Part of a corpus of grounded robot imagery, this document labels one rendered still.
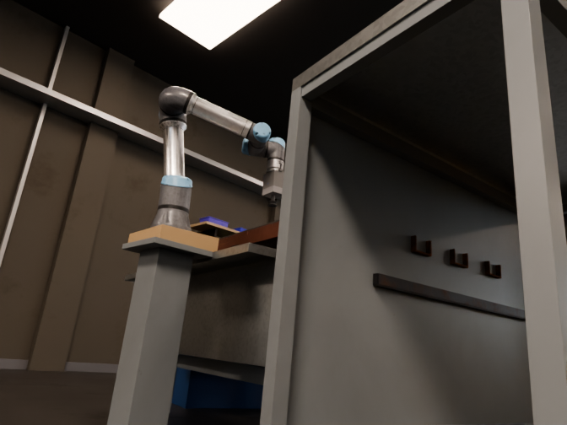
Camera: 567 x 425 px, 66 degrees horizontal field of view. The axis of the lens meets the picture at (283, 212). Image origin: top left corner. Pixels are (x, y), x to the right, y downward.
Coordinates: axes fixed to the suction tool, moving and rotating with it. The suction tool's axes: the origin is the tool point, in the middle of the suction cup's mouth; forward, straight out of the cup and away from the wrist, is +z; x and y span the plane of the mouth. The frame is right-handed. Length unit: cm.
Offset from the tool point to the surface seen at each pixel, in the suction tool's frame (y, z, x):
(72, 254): 309, -15, 19
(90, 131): 306, -144, 27
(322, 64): -80, -8, 43
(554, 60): -117, -8, 4
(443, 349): -68, 56, -20
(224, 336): 6, 56, 14
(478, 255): -69, 24, -43
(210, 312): 20, 47, 14
